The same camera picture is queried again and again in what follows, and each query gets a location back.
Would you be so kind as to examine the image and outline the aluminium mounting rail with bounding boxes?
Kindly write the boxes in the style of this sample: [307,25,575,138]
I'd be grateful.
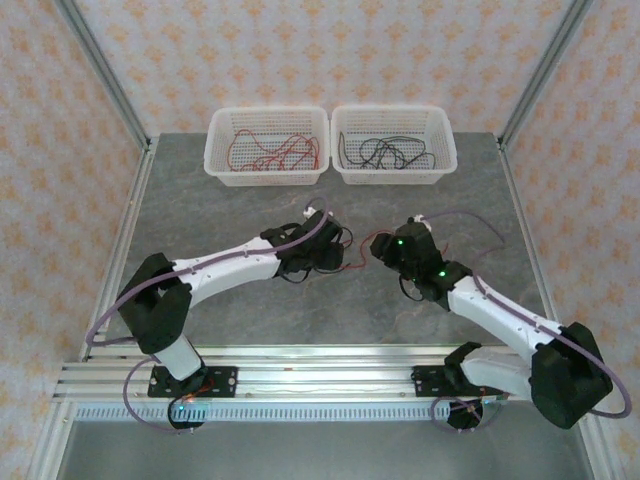
[53,343,551,404]

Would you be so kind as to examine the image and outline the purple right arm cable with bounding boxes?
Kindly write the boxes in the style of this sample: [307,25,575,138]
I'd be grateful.
[424,209,631,436]

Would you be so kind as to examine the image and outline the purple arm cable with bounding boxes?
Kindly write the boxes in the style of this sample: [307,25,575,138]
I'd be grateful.
[424,209,631,436]
[87,195,335,435]

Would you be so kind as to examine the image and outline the aluminium table side rail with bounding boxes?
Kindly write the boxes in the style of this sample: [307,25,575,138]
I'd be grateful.
[495,134,564,346]
[79,134,160,362]

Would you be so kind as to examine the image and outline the orange base wires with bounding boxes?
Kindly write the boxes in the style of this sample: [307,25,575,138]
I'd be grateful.
[180,382,217,404]

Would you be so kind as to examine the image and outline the red and black cables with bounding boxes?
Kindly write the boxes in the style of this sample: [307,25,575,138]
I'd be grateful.
[337,130,427,170]
[312,230,389,275]

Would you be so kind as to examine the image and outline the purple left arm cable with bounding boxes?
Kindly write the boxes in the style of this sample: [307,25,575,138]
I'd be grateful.
[87,195,335,435]

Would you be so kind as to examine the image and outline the white perforated plastic basket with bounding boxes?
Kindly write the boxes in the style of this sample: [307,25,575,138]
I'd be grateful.
[330,104,459,186]
[203,104,331,187]

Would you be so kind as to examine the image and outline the aluminium frame post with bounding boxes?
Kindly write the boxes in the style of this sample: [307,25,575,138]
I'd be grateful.
[52,0,154,151]
[497,0,596,151]

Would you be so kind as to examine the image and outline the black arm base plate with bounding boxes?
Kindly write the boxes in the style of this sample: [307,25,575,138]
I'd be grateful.
[412,364,454,399]
[148,366,239,400]

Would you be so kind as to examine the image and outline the grey slotted cable duct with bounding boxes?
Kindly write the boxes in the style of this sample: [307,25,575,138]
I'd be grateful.
[74,403,501,422]

